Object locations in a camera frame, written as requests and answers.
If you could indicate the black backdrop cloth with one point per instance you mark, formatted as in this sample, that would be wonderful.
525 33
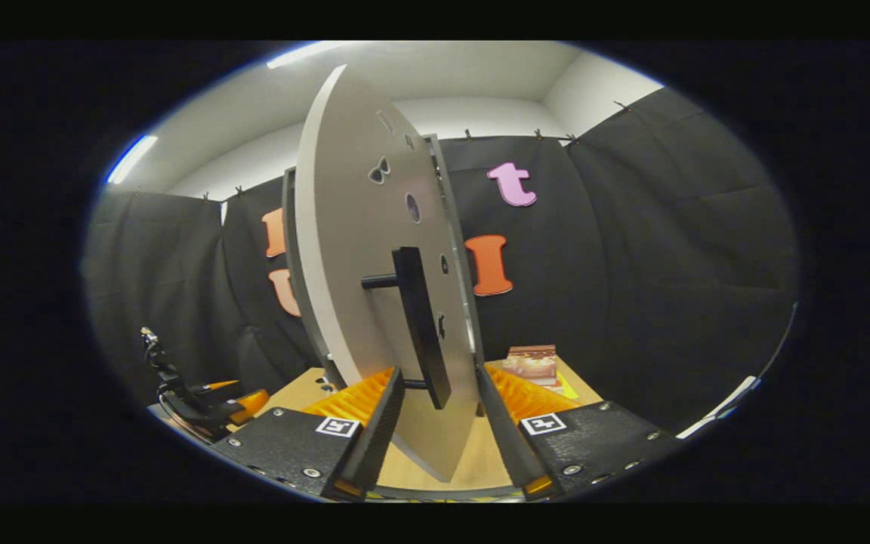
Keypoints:
669 249

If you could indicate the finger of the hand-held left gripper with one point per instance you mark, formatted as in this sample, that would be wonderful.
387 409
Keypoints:
252 404
220 387

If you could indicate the grey cabinet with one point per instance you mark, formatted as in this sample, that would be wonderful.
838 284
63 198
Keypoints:
299 287

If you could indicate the white cabinet door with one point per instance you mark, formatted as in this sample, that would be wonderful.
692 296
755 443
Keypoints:
352 249

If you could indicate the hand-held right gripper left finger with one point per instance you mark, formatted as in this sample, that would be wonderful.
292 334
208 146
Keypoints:
306 446

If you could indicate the yellow paper sheet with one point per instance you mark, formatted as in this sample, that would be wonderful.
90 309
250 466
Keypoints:
567 389

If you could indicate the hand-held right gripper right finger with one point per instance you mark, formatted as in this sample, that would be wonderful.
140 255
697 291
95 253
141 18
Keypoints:
586 442

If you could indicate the white flat board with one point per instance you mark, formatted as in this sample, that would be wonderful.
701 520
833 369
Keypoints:
718 408

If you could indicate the brown book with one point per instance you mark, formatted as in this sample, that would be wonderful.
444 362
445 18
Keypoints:
532 364

